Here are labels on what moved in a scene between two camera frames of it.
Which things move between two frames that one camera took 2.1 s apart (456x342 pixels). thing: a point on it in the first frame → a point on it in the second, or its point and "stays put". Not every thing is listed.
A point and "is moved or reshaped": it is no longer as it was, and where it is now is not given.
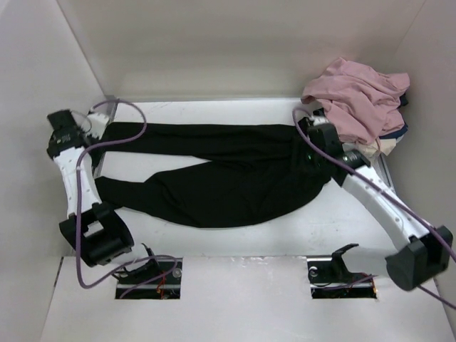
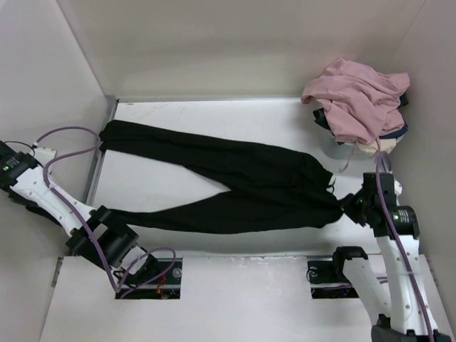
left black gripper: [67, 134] → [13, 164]
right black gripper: [308, 145] → [348, 207]
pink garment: [363, 102] stays put
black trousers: [214, 174] is moved or reshaped
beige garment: [385, 145] stays put
